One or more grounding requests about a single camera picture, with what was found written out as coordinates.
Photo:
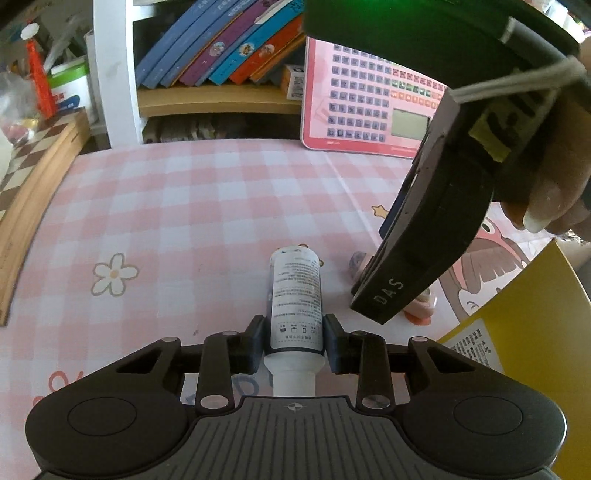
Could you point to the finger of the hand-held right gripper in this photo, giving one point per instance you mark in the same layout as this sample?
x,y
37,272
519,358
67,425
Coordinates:
x,y
387,225

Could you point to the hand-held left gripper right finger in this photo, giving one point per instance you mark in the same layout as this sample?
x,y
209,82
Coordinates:
x,y
333,344

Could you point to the yellow cardboard box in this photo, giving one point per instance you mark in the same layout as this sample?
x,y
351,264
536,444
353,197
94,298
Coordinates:
x,y
545,346

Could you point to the white squeeze bottle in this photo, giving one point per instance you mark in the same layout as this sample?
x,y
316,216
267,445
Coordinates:
x,y
295,295

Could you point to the plastic bag of snacks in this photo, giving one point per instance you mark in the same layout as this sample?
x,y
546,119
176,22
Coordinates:
x,y
14,115

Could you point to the row of colourful books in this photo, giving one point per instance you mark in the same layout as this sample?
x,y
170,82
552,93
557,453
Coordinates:
x,y
217,41

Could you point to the person's right hand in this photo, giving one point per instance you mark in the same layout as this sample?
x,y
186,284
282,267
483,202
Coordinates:
x,y
563,184

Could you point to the small white yellow box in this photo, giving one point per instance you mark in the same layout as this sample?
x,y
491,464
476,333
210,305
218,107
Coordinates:
x,y
293,82

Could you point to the wooden chessboard box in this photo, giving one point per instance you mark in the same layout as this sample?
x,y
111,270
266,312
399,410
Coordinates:
x,y
41,184

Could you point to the pink toy learning tablet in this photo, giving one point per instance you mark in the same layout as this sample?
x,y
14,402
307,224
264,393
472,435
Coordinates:
x,y
351,101

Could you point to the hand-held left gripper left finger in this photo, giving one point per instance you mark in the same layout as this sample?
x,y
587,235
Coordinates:
x,y
254,344

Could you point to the red pen with white top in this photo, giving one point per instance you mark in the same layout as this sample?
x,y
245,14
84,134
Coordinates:
x,y
41,78

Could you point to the white bookshelf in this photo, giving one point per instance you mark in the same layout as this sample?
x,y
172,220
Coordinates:
x,y
115,92

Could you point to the white green container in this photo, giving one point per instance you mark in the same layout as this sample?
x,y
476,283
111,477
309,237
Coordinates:
x,y
69,92

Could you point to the pink checkered tablecloth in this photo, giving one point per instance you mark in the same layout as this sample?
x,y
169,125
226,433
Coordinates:
x,y
184,221

